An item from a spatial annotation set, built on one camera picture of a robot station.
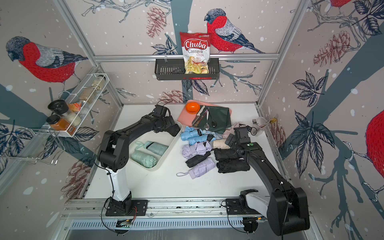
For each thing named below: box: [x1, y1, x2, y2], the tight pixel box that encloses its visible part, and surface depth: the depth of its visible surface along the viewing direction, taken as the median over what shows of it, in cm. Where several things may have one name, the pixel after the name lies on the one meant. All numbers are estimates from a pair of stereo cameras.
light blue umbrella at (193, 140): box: [187, 134, 217, 146], surface depth 97 cm
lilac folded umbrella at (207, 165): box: [176, 157, 215, 180], surface depth 86 cm
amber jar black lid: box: [46, 114, 77, 136], surface depth 62 cm
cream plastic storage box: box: [129, 121, 183, 172], surface depth 94 cm
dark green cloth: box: [192, 105, 232, 135], surface depth 112 cm
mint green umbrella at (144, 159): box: [130, 150, 158, 168], surface depth 85 cm
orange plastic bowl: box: [185, 101, 201, 115], surface depth 114 cm
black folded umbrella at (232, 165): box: [216, 158, 251, 174], surface depth 85 cm
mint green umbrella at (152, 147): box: [135, 141, 169, 156], surface depth 94 cm
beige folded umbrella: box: [213, 138, 231, 150], surface depth 94 cm
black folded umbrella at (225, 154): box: [214, 148, 240, 161], surface depth 90 cm
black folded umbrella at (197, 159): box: [185, 151, 211, 168], surface depth 88 cm
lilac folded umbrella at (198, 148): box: [182, 141, 213, 159], surface depth 92 cm
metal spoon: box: [204, 110, 210, 131], surface depth 109 cm
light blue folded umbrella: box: [180, 126, 212, 141], surface depth 100 cm
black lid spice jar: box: [47, 99, 69, 115], surface depth 63 cm
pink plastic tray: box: [177, 99, 232, 127], surface depth 116 cm
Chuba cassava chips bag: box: [180, 32, 211, 75], surface depth 85 cm
